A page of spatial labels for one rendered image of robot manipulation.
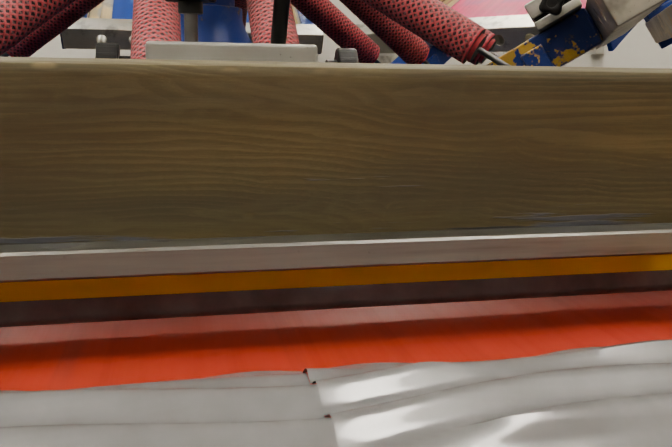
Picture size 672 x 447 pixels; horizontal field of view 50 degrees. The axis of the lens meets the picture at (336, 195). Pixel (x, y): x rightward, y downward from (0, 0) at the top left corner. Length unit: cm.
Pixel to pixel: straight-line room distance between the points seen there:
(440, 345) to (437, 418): 7
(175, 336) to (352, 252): 8
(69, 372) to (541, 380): 16
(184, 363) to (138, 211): 6
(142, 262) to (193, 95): 6
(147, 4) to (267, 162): 54
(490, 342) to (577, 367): 4
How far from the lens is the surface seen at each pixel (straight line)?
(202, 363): 26
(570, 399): 24
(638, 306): 35
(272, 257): 26
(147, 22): 77
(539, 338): 30
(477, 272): 31
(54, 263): 26
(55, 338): 30
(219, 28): 106
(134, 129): 27
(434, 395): 22
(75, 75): 27
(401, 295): 30
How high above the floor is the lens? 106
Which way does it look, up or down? 10 degrees down
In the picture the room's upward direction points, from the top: 1 degrees clockwise
